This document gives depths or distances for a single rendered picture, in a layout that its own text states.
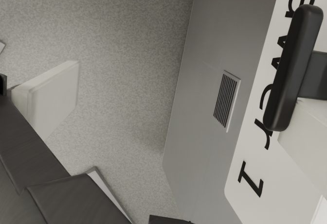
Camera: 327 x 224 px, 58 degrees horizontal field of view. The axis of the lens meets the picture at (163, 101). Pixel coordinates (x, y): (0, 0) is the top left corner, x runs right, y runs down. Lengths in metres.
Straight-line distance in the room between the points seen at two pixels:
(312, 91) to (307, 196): 0.07
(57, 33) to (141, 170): 0.62
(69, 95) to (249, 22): 0.51
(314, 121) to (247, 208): 0.13
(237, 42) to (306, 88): 0.49
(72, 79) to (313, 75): 0.14
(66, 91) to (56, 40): 0.91
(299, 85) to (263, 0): 0.44
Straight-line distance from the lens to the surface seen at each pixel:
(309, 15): 0.18
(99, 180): 1.23
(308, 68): 0.19
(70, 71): 0.17
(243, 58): 0.63
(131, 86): 1.10
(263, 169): 0.26
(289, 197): 0.23
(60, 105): 0.16
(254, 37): 0.61
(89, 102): 1.12
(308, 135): 0.17
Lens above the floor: 1.05
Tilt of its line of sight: 68 degrees down
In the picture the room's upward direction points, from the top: 149 degrees clockwise
